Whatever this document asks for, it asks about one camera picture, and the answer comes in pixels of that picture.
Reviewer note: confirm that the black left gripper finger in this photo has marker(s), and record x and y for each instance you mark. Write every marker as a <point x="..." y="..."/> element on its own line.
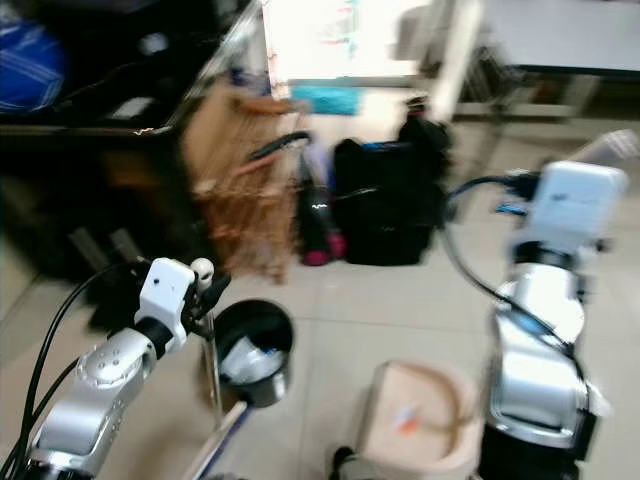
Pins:
<point x="217" y="290"/>

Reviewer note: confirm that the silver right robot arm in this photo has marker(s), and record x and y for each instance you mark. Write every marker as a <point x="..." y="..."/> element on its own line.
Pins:
<point x="540" y="360"/>

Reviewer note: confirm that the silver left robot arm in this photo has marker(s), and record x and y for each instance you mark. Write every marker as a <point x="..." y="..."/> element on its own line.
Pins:
<point x="100" y="390"/>

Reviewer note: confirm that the teal floor mat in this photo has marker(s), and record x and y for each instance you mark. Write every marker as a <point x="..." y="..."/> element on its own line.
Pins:
<point x="325" y="98"/>

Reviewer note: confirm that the white crumpled paper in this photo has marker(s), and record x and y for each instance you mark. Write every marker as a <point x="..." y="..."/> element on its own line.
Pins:
<point x="248" y="362"/>

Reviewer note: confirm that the black metal stand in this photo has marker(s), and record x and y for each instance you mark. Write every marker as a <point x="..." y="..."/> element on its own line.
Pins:
<point x="110" y="260"/>

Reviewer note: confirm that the black round trash bin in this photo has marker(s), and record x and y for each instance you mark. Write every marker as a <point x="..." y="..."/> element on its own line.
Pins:
<point x="278" y="388"/>

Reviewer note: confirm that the wooden slatted rack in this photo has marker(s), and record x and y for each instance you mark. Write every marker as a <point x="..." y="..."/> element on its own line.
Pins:
<point x="245" y="170"/>

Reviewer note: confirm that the black glossy table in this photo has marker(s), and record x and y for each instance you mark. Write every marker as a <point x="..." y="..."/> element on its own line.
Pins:
<point x="100" y="160"/>

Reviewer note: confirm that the black backpack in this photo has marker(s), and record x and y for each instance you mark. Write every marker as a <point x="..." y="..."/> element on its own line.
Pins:
<point x="390" y="200"/>

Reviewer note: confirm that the white paper label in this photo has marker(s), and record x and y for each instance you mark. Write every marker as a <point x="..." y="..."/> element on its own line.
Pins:
<point x="130" y="108"/>

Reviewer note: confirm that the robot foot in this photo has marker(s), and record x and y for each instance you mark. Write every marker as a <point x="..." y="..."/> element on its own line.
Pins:
<point x="342" y="462"/>

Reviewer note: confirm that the black case with round sticker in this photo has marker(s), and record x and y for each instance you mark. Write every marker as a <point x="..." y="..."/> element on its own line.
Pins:
<point x="140" y="55"/>

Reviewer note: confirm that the blue bag with white lines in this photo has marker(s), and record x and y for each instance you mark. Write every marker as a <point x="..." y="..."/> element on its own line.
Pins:
<point x="25" y="65"/>

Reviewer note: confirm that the white folding table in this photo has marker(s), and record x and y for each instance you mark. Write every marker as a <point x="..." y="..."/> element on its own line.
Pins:
<point x="560" y="35"/>

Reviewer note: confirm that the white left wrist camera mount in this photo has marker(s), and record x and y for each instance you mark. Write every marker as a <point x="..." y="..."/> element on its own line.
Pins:
<point x="165" y="290"/>

